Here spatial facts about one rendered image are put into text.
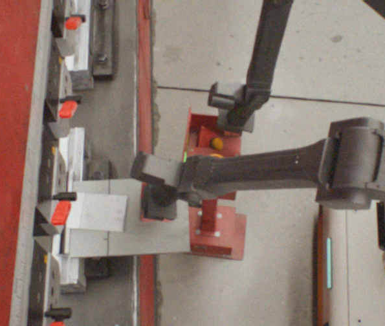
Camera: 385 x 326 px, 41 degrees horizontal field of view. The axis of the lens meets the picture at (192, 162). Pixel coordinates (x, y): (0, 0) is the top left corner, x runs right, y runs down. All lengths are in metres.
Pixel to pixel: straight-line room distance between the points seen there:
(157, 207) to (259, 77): 0.38
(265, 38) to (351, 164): 0.53
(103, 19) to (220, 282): 1.13
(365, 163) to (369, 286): 1.34
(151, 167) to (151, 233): 0.24
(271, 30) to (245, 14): 1.71
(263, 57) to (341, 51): 1.60
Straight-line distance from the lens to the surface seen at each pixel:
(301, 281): 2.20
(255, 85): 1.23
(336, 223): 2.00
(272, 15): 1.07
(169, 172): 0.98
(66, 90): 1.10
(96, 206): 1.20
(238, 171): 0.81
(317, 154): 0.69
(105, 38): 1.56
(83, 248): 1.18
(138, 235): 1.17
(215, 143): 1.55
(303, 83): 2.59
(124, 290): 1.27
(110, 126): 1.43
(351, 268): 1.96
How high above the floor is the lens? 2.11
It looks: 65 degrees down
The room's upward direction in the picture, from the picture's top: 1 degrees counter-clockwise
